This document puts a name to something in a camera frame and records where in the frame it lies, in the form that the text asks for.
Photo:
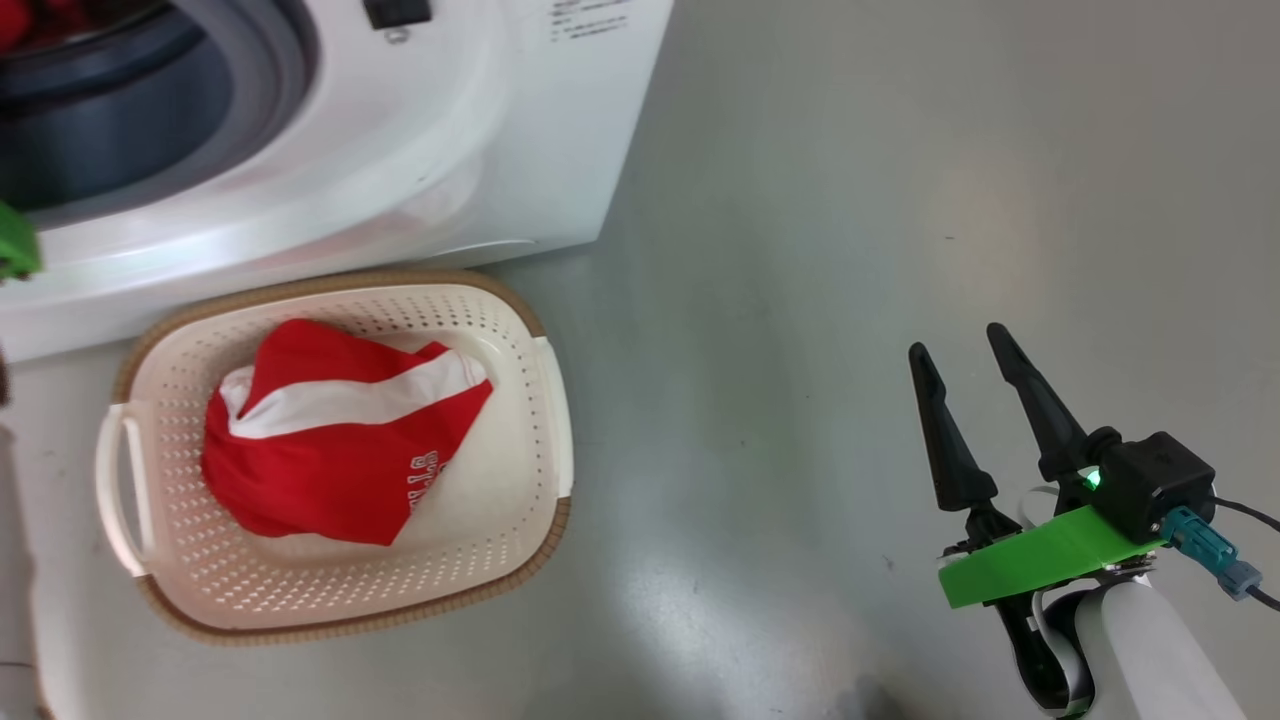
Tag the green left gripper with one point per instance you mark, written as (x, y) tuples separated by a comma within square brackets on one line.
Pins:
[(15, 245)]

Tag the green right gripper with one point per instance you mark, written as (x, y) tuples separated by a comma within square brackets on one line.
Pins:
[(1040, 560)]

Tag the red garment white stripe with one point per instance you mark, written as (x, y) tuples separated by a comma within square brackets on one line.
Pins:
[(340, 470), (20, 20)]

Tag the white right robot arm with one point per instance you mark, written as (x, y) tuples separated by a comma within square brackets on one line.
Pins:
[(1160, 660)]

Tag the grey blue door gasket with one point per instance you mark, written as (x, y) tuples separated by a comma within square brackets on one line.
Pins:
[(262, 90)]

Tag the black door latch socket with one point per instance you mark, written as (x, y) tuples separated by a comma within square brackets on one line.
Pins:
[(397, 12)]

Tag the white front-load washing machine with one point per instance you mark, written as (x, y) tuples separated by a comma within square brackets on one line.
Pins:
[(480, 130)]

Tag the cream perforated basket brown rim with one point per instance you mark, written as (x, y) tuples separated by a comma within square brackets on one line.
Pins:
[(490, 500)]

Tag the small printed text sticker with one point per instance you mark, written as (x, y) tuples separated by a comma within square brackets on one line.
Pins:
[(590, 18)]

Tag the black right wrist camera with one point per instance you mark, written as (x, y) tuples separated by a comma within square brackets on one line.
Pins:
[(1160, 485)]

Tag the teal right camera connector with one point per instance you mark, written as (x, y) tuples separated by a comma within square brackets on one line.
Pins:
[(1205, 550)]

